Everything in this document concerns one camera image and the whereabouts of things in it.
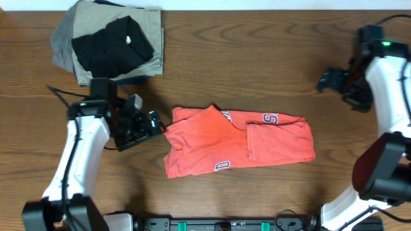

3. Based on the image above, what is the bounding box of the beige folded garment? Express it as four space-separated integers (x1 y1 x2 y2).
73 1 164 82

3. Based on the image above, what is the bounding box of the black folded garment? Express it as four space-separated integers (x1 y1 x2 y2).
71 16 154 78

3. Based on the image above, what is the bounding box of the navy folded garment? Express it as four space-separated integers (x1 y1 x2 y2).
73 68 149 87

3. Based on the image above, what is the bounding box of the grey folded garment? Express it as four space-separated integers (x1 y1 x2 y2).
50 1 80 73

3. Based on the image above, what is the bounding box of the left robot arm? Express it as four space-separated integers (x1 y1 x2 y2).
22 78 163 231

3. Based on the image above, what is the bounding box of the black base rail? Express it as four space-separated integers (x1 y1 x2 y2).
133 215 325 231

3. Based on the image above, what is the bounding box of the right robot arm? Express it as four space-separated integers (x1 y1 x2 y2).
313 25 410 230

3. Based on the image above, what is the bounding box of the red t-shirt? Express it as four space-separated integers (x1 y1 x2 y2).
164 106 315 178

